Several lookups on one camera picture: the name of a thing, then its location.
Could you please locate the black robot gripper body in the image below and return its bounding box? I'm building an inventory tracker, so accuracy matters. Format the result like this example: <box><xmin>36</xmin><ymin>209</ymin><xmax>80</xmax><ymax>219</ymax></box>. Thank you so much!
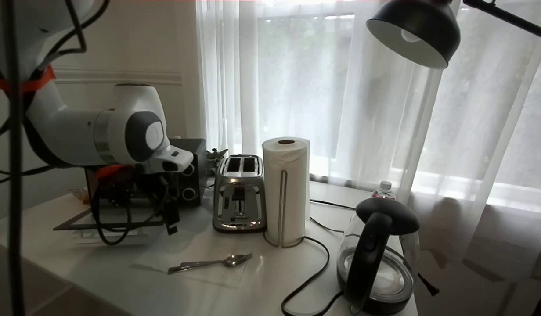
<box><xmin>131</xmin><ymin>167</ymin><xmax>178</xmax><ymax>210</ymax></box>

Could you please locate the black toaster oven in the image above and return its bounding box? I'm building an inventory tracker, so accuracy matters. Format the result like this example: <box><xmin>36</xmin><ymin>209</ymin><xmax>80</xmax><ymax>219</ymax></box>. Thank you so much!
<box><xmin>50</xmin><ymin>137</ymin><xmax>208</xmax><ymax>233</ymax></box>

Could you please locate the silver two-slot toaster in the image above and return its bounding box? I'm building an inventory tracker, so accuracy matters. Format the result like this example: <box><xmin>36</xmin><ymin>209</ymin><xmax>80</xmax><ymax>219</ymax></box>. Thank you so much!
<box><xmin>210</xmin><ymin>152</ymin><xmax>268</xmax><ymax>233</ymax></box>

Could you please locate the orange tape wrap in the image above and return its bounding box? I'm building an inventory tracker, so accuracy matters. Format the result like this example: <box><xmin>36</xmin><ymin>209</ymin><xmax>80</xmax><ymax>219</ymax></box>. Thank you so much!
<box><xmin>92</xmin><ymin>163</ymin><xmax>131</xmax><ymax>181</ymax></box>

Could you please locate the white paper towel roll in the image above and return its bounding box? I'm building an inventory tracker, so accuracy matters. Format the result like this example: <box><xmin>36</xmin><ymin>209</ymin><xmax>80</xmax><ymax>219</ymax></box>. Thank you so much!
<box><xmin>259</xmin><ymin>135</ymin><xmax>312</xmax><ymax>249</ymax></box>

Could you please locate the glass electric kettle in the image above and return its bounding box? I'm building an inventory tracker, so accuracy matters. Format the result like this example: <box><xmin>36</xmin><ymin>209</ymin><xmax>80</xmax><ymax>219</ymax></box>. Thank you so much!
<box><xmin>335</xmin><ymin>195</ymin><xmax>423</xmax><ymax>316</ymax></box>

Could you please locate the black desk lamp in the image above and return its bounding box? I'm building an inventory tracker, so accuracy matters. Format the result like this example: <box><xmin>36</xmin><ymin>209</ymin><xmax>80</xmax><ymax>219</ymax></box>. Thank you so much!
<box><xmin>365</xmin><ymin>0</ymin><xmax>541</xmax><ymax>70</ymax></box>

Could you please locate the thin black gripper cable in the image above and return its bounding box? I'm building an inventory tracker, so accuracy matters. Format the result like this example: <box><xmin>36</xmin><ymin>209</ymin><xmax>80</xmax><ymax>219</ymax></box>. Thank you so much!
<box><xmin>89</xmin><ymin>174</ymin><xmax>134</xmax><ymax>247</ymax></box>

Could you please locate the black cable conduit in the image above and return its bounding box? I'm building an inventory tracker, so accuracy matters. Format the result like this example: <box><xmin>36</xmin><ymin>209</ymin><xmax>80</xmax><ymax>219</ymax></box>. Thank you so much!
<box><xmin>3</xmin><ymin>0</ymin><xmax>27</xmax><ymax>316</ymax></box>

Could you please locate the orange strap band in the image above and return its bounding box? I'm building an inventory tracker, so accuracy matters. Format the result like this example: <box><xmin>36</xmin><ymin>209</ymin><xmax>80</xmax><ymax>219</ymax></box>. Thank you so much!
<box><xmin>0</xmin><ymin>63</ymin><xmax>57</xmax><ymax>98</ymax></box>

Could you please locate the black power cable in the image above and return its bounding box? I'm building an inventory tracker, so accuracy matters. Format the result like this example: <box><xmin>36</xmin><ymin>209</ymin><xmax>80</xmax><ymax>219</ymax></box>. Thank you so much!
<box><xmin>279</xmin><ymin>196</ymin><xmax>442</xmax><ymax>316</ymax></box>

